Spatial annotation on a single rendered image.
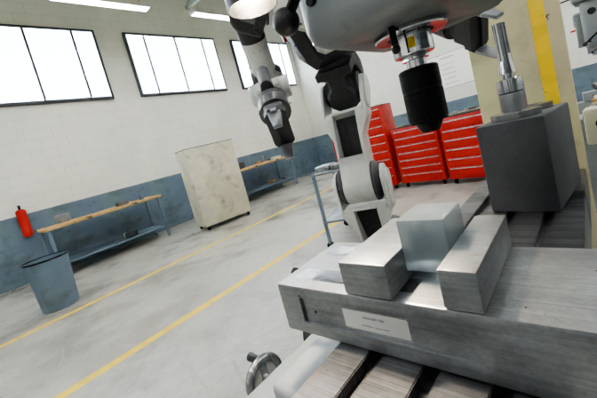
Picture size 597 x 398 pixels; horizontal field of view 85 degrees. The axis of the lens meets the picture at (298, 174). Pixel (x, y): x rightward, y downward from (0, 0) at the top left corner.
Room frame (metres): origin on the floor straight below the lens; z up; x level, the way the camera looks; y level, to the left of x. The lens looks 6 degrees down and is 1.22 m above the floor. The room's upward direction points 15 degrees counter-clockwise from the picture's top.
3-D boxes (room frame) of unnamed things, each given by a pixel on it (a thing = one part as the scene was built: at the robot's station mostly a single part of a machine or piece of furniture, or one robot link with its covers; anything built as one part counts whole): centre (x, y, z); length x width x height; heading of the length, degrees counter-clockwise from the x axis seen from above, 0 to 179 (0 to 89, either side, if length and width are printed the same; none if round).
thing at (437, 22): (0.41, -0.17, 1.31); 0.09 x 0.09 x 0.01
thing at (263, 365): (0.75, 0.19, 0.66); 0.16 x 0.12 x 0.12; 47
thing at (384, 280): (0.40, -0.09, 1.05); 0.15 x 0.06 x 0.04; 137
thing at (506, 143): (0.71, -0.51, 1.06); 0.22 x 0.12 x 0.20; 130
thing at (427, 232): (0.36, -0.13, 1.07); 0.06 x 0.05 x 0.06; 137
